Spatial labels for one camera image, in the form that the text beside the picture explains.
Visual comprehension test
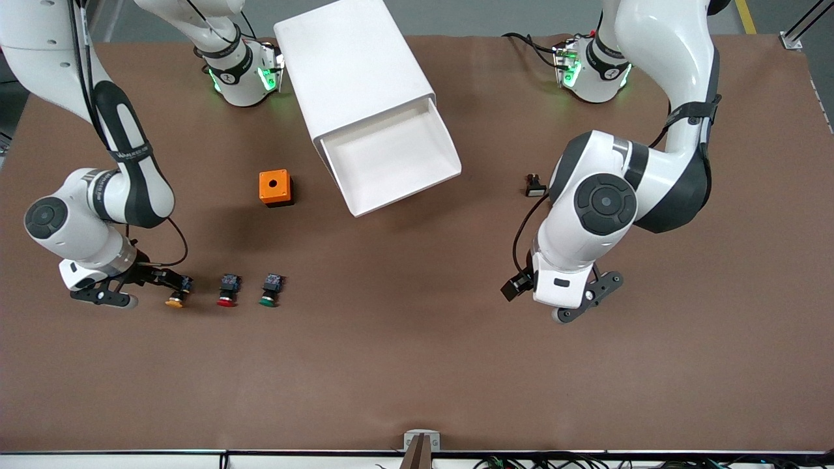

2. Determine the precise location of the yellow push button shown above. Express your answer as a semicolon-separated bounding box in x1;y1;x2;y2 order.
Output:
165;280;195;308

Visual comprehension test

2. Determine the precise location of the red push button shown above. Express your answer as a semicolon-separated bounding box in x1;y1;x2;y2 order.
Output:
216;274;242;307

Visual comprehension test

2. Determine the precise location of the green push button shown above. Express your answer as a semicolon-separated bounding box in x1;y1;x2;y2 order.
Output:
258;273;286;307

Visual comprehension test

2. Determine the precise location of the brown table mat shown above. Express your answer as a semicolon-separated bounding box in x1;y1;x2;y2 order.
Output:
0;34;834;453

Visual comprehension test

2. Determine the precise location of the brown support bar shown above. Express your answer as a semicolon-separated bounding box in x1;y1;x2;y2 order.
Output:
399;433;435;469

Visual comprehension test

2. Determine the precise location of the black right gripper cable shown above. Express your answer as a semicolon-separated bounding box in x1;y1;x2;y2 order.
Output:
68;0;190;269

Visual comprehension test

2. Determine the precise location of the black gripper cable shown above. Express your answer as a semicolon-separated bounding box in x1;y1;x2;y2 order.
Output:
512;194;551;277
68;0;190;269

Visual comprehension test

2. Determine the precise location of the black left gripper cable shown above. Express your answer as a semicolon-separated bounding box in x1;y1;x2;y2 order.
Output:
512;194;551;277

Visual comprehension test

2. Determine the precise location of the orange button enclosure box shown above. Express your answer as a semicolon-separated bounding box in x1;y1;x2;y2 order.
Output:
259;169;295;208

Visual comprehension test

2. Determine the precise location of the black cable bundle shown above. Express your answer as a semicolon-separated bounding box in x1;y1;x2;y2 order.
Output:
472;455;783;469

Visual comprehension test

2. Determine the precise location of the white table edge rail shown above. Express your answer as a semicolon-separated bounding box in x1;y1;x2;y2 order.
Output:
0;451;834;469

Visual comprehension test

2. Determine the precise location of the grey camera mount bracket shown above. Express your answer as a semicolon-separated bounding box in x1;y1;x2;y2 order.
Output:
403;429;441;453

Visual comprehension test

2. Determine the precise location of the black arm base cable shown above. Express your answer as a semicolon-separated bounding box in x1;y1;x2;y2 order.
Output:
502;31;562;69

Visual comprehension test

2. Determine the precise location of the aluminium frame profile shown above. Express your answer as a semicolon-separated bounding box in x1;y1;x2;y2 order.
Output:
780;0;834;50

